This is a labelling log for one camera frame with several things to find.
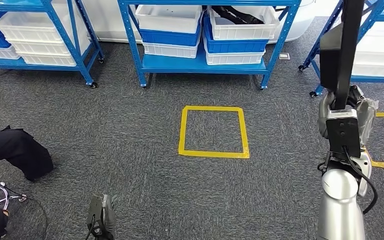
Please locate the blue metal shelf rack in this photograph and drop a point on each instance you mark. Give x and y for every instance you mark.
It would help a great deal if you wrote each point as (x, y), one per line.
(195, 66)
(377, 79)
(0, 63)

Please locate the chrome stool base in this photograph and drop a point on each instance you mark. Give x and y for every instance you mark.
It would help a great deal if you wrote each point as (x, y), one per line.
(0, 188)

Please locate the metal floor outlet plate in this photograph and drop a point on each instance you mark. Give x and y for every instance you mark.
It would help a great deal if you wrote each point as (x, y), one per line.
(284, 56)

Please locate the clear plastic hand wrap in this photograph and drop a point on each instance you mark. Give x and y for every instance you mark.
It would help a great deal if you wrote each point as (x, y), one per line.
(370, 111)

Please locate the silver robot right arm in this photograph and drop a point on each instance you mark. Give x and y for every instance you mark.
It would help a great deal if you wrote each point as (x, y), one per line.
(339, 205)

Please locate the long black plastic part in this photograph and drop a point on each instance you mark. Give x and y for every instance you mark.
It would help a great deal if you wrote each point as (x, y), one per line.
(235, 16)
(347, 49)

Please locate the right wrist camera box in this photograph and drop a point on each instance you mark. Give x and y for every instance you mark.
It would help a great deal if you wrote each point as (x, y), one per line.
(342, 136)

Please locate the person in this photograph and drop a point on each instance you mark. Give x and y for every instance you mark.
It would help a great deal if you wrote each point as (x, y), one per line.
(16, 149)

